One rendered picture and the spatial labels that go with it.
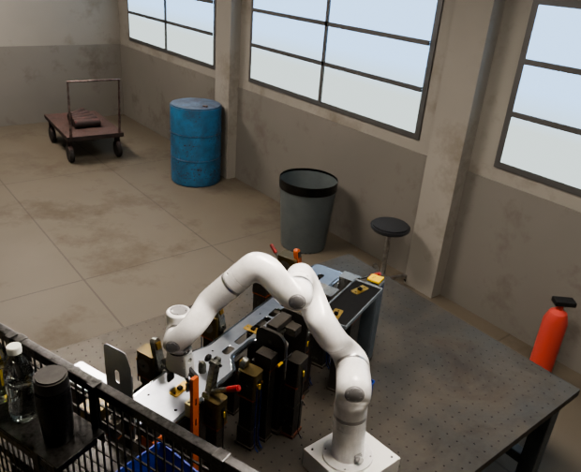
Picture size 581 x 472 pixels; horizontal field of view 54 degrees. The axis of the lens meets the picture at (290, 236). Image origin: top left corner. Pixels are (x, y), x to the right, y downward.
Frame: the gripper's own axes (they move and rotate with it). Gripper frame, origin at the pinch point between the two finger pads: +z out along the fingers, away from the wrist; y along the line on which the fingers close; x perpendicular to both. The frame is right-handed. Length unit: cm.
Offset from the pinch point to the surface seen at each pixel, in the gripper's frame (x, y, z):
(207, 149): -362, 283, 55
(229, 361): -23.7, -4.4, 2.8
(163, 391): 4.6, 3.8, 2.9
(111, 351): 26.7, 3.6, -28.9
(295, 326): -40.2, -24.0, -12.9
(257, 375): -16.3, -22.7, -4.1
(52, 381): 66, -25, -58
